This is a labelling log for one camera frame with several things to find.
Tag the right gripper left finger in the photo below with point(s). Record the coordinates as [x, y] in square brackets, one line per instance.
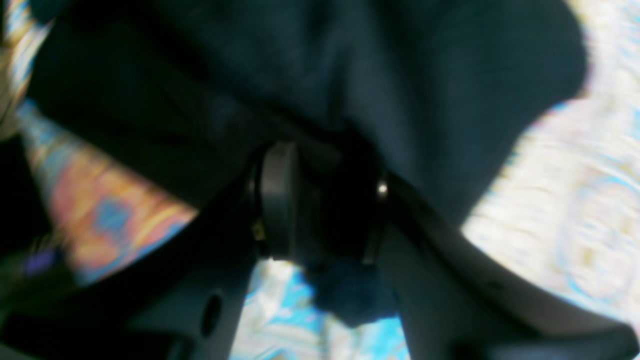
[182, 301]

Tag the black t-shirt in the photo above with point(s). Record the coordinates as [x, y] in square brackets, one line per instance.
[183, 92]

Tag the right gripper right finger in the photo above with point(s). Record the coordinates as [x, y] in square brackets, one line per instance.
[456, 303]

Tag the patterned tablecloth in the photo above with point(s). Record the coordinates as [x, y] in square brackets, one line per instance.
[560, 214]

